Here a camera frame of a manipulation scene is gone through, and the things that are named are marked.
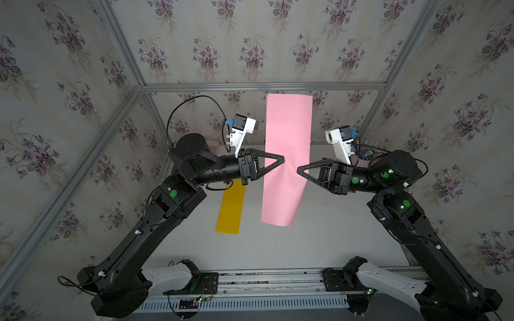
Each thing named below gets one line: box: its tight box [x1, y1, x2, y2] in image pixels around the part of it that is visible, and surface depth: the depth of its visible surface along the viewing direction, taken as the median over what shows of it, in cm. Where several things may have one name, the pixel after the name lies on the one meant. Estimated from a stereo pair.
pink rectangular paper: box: [261, 93, 313, 227], surface depth 45 cm
